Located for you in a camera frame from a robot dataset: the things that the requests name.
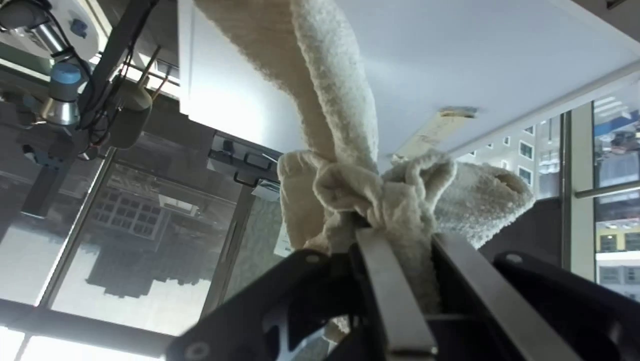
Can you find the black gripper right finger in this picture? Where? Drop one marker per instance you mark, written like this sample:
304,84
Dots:
546,313

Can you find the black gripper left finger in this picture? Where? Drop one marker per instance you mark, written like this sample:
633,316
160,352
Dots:
393,302

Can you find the white terry towel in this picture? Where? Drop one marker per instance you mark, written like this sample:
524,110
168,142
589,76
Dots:
333,80

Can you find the beige flat strip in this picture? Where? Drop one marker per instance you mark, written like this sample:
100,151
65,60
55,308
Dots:
436,130

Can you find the black box device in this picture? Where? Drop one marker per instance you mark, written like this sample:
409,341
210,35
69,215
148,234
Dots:
243,160

